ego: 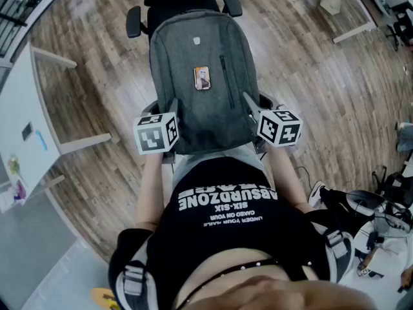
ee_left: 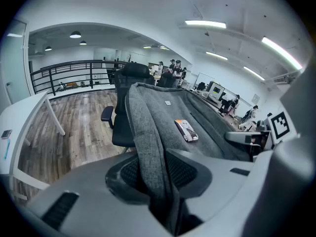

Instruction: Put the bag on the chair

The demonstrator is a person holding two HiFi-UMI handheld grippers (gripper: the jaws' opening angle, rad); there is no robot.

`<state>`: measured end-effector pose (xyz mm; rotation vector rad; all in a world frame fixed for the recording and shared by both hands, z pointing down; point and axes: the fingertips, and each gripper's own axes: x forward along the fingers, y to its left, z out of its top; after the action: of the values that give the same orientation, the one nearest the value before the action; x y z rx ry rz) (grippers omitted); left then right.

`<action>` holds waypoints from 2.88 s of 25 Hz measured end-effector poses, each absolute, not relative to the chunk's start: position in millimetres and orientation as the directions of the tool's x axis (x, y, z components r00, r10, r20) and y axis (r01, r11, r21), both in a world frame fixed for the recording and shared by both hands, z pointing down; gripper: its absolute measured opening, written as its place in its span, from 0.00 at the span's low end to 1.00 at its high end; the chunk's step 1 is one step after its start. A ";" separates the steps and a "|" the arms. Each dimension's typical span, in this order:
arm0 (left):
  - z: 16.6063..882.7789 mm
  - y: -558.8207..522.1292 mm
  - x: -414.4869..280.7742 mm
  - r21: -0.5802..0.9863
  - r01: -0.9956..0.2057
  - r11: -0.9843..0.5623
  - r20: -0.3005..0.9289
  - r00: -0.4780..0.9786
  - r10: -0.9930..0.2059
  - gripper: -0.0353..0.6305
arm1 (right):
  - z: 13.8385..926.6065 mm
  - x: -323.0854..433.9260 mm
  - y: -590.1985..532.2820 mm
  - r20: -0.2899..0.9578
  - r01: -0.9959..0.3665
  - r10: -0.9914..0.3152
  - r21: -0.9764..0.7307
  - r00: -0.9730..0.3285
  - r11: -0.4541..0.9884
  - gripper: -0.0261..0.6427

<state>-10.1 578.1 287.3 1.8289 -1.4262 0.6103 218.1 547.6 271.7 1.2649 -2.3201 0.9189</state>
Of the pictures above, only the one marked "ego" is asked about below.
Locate cardboard box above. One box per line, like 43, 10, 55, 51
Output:
319, 0, 341, 16

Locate person's right forearm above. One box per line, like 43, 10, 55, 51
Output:
267, 145, 314, 212

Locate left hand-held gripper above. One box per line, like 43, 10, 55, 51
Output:
133, 98, 180, 164

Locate person's torso in black shirt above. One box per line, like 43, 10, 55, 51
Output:
108, 156, 356, 310

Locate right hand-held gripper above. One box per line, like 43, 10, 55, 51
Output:
242, 91, 304, 154

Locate light blue flat item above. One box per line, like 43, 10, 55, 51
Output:
34, 130, 48, 151

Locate black desk chair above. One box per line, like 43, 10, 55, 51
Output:
385, 10, 413, 51

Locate person's white shoe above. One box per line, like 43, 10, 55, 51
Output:
308, 181, 327, 208

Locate black device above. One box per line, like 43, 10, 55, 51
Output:
370, 165, 413, 203

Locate yellow object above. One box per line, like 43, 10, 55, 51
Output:
90, 287, 119, 310

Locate white work table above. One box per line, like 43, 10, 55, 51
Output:
338, 205, 413, 310

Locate person's legs in light jeans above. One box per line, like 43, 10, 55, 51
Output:
172, 145, 275, 190

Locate green snack packet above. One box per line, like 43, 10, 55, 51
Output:
8, 155, 21, 176

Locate grey fabric backpack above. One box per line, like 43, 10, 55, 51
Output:
148, 9, 261, 156

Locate white table with thin legs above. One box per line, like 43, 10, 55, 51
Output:
299, 0, 378, 44

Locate black studded neck strap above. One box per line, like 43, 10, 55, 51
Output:
176, 258, 314, 309

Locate person's left forearm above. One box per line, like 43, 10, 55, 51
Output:
134, 152, 172, 231

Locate white and grey headset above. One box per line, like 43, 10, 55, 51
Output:
347, 189, 412, 234

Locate black phone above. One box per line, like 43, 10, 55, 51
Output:
21, 121, 34, 141

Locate white desk with grey legs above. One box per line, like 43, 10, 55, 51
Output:
0, 42, 112, 212

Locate grey harness strap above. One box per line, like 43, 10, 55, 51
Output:
322, 229, 354, 282
116, 260, 149, 310

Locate pink snack packet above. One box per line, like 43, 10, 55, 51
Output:
12, 179, 27, 205

